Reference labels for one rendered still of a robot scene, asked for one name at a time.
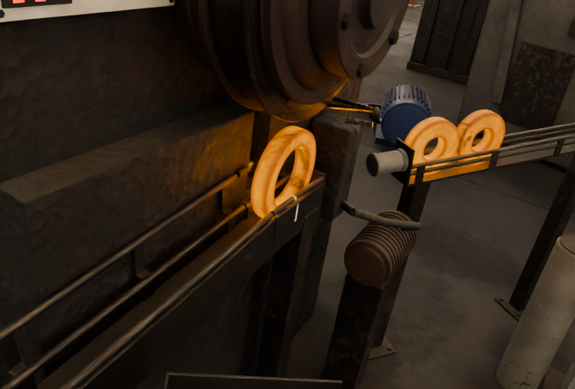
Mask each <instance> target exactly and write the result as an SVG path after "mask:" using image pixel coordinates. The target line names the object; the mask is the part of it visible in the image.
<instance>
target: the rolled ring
mask: <svg viewBox="0 0 575 389"><path fill-rule="evenodd" d="M293 150H295V161H294V165H293V171H292V173H291V176H290V178H289V181H288V183H287V184H286V186H285V188H284V189H283V191H282V192H281V194H280V195H279V196H278V197H277V198H275V187H276V181H277V177H278V174H279V173H280V170H281V168H282V165H283V163H284V162H285V161H286V159H287V158H288V156H289V155H290V154H291V152H292V151H293ZM315 160H316V141H315V138H314V136H313V134H312V133H311V132H310V131H308V130H305V129H304V128H301V127H296V126H288V127H284V128H283V129H282V130H281V131H280V132H278V133H277V134H276V135H275V136H274V138H273V139H272V140H271V141H270V142H269V144H268V145H267V147H266V148H265V150H264V153H263V154H262V155H261V157H260V160H259V162H258V165H257V168H256V171H255V174H254V176H253V180H252V189H251V202H252V208H253V211H254V212H255V213H256V215H258V216H259V217H262V218H263V217H264V216H265V215H267V214H268V213H269V212H270V211H271V210H273V209H274V208H276V207H277V206H278V205H280V204H281V203H283V202H284V201H286V200H287V199H289V198H290V197H291V196H292V195H294V194H295V193H297V192H298V191H300V190H301V189H303V188H304V187H305V186H307V185H308V184H309V182H310V179H311V175H312V171H313V169H314V164H315Z"/></svg>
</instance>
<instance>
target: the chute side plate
mask: <svg viewBox="0 0 575 389"><path fill-rule="evenodd" d="M324 187H325V182H323V183H321V184H320V185H319V186H317V187H316V188H314V189H313V190H311V191H310V192H308V193H307V194H306V195H304V196H303V197H302V198H301V199H299V200H298V201H297V202H295V203H294V204H292V205H291V206H290V207H288V208H287V209H286V210H284V211H283V212H281V213H280V214H279V215H278V216H276V217H275V219H273V220H271V221H270V222H269V223H268V224H267V225H266V226H265V227H263V228H262V229H261V230H259V231H258V232H257V233H256V234H255V235H254V236H252V237H251V238H250V239H249V240H248V241H246V242H245V243H244V244H243V245H242V246H241V247H240V248H239V249H238V250H237V251H236V252H234V253H233V254H232V255H231V256H230V257H229V258H227V259H226V260H225V261H224V262H223V263H221V264H220V265H219V266H218V267H217V268H216V269H214V270H213V271H212V272H211V273H210V274H208V275H207V276H206V277H205V278H204V279H203V280H201V281H200V282H199V283H198V284H197V285H196V286H195V287H194V288H193V289H192V290H191V291H189V293H187V294H186V295H185V296H184V297H183V298H182V299H180V300H179V301H178V302H176V303H175V304H174V305H173V306H172V307H171V308H169V309H168V310H167V311H166V312H165V313H163V314H162V315H161V316H160V317H159V318H158V319H156V320H155V321H154V322H153V323H152V324H151V325H150V326H149V327H148V328H147V329H146V330H144V331H143V332H142V333H141V334H140V335H138V336H137V337H136V338H135V339H134V340H132V341H131V342H130V343H129V344H128V345H127V346H125V347H124V348H123V349H122V350H121V351H119V352H118V353H117V354H116V355H115V356H114V357H112V358H111V359H110V360H109V361H108V362H107V363H106V364H105V365H104V366H103V367H102V368H100V369H99V370H98V371H97V372H96V373H95V374H93V375H92V376H91V377H90V378H89V379H88V380H86V381H85V382H84V383H83V384H82V385H80V386H79V387H78V388H77V389H134V388H135V387H136V386H137V385H138V384H139V383H140V382H141V381H142V380H143V379H144V378H145V377H146V376H147V375H148V374H149V373H150V372H151V371H152V370H153V369H154V368H155V367H156V366H157V365H158V364H159V363H160V362H161V361H162V360H163V359H164V358H165V357H166V356H168V355H169V354H170V353H171V352H172V351H173V350H174V349H175V348H176V347H177V346H178V345H179V344H180V343H181V342H182V341H183V340H184V339H185V338H186V337H187V336H188V335H190V334H191V333H192V332H193V331H194V330H195V329H196V328H197V327H198V326H199V325H200V324H201V323H202V322H203V321H204V320H205V319H206V318H207V317H208V316H209V315H211V314H212V313H213V312H214V311H215V310H216V309H217V308H218V307H219V306H220V305H221V304H222V303H223V302H224V301H225V300H226V299H227V298H228V297H229V296H230V295H231V294H232V293H234V292H235V291H236V290H237V289H238V288H239V287H240V286H241V285H242V284H243V283H244V282H245V281H246V280H247V279H248V278H249V277H250V276H251V275H252V274H253V273H255V272H256V271H257V270H258V269H259V268H260V267H261V266H262V265H263V264H264V263H265V262H266V261H267V260H268V259H269V258H270V257H271V256H272V255H274V254H275V253H276V252H277V251H278V250H280V249H281V248H282V247H283V246H284V245H285V244H286V243H287V242H288V241H290V240H291V239H292V238H293V237H295V236H296V235H297V234H298V233H300V232H301V231H302V228H303V224H304V219H305V217H306V216H308V215H309V214H310V213H311V212H312V211H313V210H314V209H316V208H317V207H318V211H317V218H318V217H319V213H320V209H321V204H322V200H323V191H324ZM297 204H299V208H298V214H297V219H296V221H294V220H295V215H296V209H297Z"/></svg>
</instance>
